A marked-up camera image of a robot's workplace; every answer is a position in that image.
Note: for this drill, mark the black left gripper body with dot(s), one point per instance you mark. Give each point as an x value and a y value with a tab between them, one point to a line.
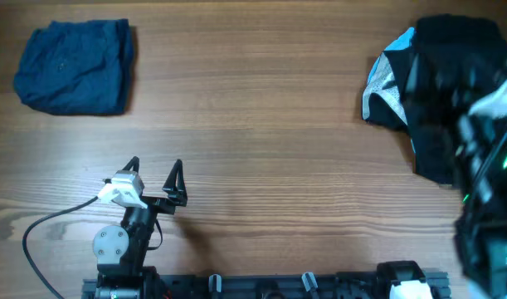
160	204

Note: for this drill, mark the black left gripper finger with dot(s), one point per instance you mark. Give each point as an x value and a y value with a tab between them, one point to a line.
174	185
132	165

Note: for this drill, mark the navy blue denim shorts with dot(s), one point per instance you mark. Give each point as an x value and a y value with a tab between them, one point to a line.
77	68

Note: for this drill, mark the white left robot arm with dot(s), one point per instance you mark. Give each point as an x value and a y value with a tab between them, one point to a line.
121	249

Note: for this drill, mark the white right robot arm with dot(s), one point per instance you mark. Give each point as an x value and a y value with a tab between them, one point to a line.
452	103

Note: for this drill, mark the black shorts with blue lining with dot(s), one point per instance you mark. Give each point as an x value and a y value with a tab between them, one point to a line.
410	85

